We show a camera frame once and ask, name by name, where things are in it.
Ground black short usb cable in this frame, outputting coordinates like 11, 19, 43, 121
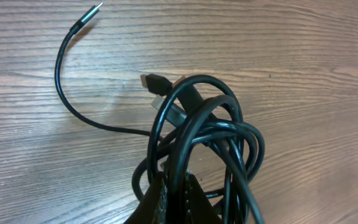
53, 2, 155, 138

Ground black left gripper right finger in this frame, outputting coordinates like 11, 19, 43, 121
185, 174, 221, 224

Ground black thick plug cable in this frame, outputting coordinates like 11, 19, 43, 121
140, 73, 245, 224

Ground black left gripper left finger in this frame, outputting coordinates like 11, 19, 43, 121
124, 172, 167, 224

